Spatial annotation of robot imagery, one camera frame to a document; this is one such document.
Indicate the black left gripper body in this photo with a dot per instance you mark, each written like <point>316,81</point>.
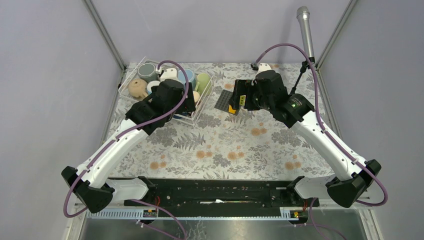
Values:
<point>189,104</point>

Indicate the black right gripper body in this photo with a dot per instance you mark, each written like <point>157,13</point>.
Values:
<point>254,100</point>

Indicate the light green mug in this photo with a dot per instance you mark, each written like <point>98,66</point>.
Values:
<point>203,84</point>

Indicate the cream brown steel tumbler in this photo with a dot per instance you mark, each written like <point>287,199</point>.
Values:
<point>196,96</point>

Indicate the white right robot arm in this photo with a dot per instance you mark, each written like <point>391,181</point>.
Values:
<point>352,173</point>

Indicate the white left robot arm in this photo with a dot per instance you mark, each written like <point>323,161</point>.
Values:
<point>90,181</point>

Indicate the small white cup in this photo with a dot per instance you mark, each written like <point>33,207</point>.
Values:
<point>151,85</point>

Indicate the green lattice lego piece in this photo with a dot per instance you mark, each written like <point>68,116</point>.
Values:
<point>242,100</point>

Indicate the light blue cup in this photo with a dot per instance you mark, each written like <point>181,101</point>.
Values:
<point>190,75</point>

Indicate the beige ceramic teapot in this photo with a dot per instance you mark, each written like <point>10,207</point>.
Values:
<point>137,88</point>

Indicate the grey ceramic cup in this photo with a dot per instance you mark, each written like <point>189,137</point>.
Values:
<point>147,72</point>

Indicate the yellow lego block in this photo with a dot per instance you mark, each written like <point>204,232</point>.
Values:
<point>233,111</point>

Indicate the grey lego baseplate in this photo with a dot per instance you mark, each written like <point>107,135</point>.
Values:
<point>222,103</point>

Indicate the floral table mat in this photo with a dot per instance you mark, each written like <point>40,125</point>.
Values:
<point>249,145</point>

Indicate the silver microphone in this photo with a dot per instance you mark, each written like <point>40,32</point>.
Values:
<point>303,18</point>

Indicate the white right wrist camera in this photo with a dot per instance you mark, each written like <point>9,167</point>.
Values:
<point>260,67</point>

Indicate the white wire dish rack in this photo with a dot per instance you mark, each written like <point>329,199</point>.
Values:
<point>190,118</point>

